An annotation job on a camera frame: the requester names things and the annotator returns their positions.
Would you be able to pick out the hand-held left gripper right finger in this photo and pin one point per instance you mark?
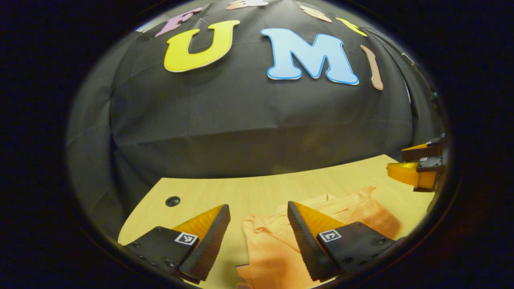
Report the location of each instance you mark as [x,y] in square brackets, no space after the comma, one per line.
[305,245]

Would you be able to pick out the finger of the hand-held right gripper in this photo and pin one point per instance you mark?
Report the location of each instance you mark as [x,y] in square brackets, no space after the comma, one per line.
[419,152]
[405,172]

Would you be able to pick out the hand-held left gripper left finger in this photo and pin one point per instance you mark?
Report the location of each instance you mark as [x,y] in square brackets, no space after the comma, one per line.
[211,245]

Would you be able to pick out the orange T-shirt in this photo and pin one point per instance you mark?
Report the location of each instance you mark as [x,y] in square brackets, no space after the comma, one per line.
[273,249]

